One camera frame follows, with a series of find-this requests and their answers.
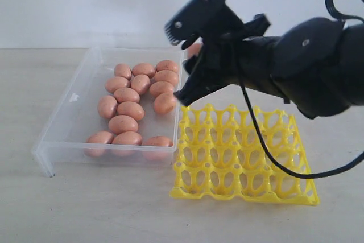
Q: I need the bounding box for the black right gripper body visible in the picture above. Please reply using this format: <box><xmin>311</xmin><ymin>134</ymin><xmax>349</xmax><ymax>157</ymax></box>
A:
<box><xmin>205</xmin><ymin>14</ymin><xmax>283</xmax><ymax>95</ymax></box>

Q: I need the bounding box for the brown egg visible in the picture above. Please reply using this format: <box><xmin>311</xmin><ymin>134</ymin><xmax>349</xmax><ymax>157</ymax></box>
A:
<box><xmin>187</xmin><ymin>43</ymin><xmax>201</xmax><ymax>59</ymax></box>
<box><xmin>153</xmin><ymin>70</ymin><xmax>179</xmax><ymax>87</ymax></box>
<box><xmin>142</xmin><ymin>135</ymin><xmax>173</xmax><ymax>160</ymax></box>
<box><xmin>97</xmin><ymin>95</ymin><xmax>118</xmax><ymax>119</ymax></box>
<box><xmin>111</xmin><ymin>131</ymin><xmax>142</xmax><ymax>157</ymax></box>
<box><xmin>113</xmin><ymin>87</ymin><xmax>140</xmax><ymax>103</ymax></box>
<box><xmin>130</xmin><ymin>74</ymin><xmax>150</xmax><ymax>95</ymax></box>
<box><xmin>131</xmin><ymin>63</ymin><xmax>156</xmax><ymax>79</ymax></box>
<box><xmin>154</xmin><ymin>92</ymin><xmax>177</xmax><ymax>114</ymax></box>
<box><xmin>104</xmin><ymin>76</ymin><xmax>130</xmax><ymax>94</ymax></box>
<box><xmin>155</xmin><ymin>60</ymin><xmax>179</xmax><ymax>73</ymax></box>
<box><xmin>117</xmin><ymin>101</ymin><xmax>145</xmax><ymax>121</ymax></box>
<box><xmin>114</xmin><ymin>63</ymin><xmax>132</xmax><ymax>80</ymax></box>
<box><xmin>84</xmin><ymin>131</ymin><xmax>114</xmax><ymax>158</ymax></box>
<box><xmin>108</xmin><ymin>115</ymin><xmax>139</xmax><ymax>135</ymax></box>
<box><xmin>149</xmin><ymin>81</ymin><xmax>174</xmax><ymax>98</ymax></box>

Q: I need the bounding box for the yellow plastic egg tray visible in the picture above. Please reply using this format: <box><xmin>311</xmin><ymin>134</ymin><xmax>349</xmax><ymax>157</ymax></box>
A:
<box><xmin>170</xmin><ymin>104</ymin><xmax>320</xmax><ymax>206</ymax></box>

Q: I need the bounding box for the black camera cable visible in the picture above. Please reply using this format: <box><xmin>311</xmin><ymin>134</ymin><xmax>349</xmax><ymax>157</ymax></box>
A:
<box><xmin>230</xmin><ymin>0</ymin><xmax>364</xmax><ymax>180</ymax></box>

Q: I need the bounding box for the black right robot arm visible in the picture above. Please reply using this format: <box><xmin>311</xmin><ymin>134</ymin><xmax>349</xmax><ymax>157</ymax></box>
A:
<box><xmin>164</xmin><ymin>0</ymin><xmax>363</xmax><ymax>119</ymax></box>

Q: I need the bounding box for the clear plastic container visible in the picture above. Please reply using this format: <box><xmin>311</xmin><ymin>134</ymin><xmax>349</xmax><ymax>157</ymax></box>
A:
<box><xmin>32</xmin><ymin>48</ymin><xmax>186</xmax><ymax>177</ymax></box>

